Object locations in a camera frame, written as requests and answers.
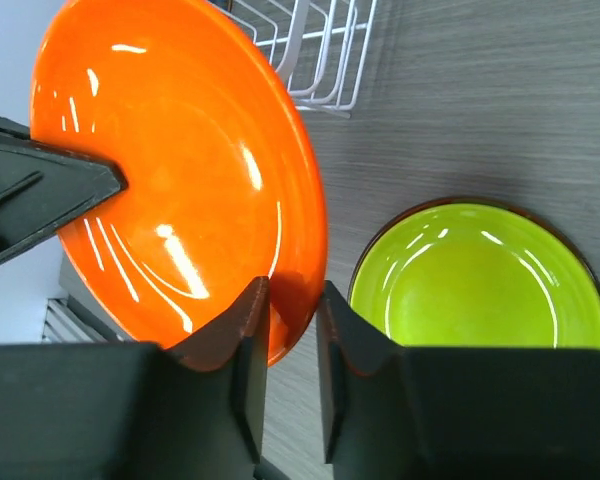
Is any red floral plate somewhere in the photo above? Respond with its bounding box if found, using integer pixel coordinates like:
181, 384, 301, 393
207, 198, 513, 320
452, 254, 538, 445
348, 195, 600, 351

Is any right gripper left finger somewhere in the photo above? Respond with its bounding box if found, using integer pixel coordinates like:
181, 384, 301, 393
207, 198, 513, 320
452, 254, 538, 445
0, 277, 269, 479

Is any orange plate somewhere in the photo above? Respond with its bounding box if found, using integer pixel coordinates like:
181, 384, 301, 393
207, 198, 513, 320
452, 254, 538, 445
30, 1, 327, 363

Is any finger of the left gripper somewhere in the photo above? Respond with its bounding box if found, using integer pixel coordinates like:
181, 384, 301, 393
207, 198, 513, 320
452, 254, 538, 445
0, 116, 128, 265

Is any lime green plate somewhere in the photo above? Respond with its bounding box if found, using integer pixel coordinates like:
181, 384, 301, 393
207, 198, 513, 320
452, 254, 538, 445
349, 202, 600, 351

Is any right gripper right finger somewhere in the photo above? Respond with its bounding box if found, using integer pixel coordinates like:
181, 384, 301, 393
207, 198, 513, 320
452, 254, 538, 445
316, 283, 600, 479

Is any white wire dish rack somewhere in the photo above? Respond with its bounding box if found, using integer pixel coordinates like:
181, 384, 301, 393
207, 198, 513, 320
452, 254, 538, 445
214, 0, 378, 118

